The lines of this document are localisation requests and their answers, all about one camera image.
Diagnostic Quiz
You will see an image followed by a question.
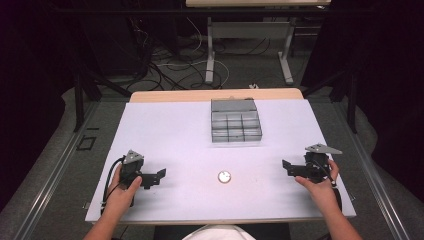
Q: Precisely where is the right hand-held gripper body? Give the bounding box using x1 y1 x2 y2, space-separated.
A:
303 143 343 185

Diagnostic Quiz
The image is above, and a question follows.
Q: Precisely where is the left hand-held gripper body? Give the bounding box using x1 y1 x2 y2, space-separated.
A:
119 149 146 190

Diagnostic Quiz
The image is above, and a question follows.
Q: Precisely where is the person's right hand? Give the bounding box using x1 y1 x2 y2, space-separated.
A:
294 158 341 214

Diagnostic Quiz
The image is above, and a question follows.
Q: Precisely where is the person's left hand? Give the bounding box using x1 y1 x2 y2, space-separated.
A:
103 164 143 218

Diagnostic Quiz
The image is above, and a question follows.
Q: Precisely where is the white table cover board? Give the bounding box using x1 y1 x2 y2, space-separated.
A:
84 98 357 224

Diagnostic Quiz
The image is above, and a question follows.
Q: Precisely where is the small round white disc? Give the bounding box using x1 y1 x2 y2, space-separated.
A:
217 170 232 184

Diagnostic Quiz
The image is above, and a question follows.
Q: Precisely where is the grey compartment organizer box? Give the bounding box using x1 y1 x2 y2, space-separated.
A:
210 98 264 144

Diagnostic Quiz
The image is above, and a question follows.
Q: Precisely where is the black metal stand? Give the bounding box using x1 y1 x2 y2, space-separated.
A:
301 68 359 135
71 63 133 133

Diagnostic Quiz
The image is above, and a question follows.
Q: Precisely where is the person's white shirt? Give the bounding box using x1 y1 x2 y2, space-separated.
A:
181 224 257 240

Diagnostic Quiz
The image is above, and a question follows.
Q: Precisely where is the white desk with metal legs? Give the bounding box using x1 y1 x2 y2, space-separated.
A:
185 0 332 86

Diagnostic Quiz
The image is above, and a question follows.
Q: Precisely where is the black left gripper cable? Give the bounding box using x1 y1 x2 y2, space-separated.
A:
100 155 127 216

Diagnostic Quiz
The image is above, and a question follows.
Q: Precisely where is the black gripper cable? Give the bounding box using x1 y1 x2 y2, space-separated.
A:
100 155 127 216
311 159 344 213

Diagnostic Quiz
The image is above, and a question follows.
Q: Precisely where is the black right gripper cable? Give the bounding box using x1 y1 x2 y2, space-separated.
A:
311 159 344 213

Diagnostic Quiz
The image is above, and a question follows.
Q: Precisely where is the metal floor rail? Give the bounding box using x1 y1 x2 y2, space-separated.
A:
333 99 413 240
13 99 101 240

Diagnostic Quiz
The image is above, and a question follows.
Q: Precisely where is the tangle of floor cables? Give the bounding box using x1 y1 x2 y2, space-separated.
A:
126 16 271 92

